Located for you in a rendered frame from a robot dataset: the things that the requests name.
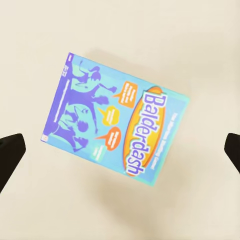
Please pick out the board game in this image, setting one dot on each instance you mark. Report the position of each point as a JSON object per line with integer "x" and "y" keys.
{"x": 114, "y": 119}

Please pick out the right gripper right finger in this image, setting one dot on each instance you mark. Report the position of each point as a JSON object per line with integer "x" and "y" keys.
{"x": 232, "y": 149}

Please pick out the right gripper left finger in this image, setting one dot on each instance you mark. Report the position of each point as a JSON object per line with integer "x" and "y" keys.
{"x": 12, "y": 150}

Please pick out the bed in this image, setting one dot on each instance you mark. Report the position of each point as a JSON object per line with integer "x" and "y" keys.
{"x": 188, "y": 46}

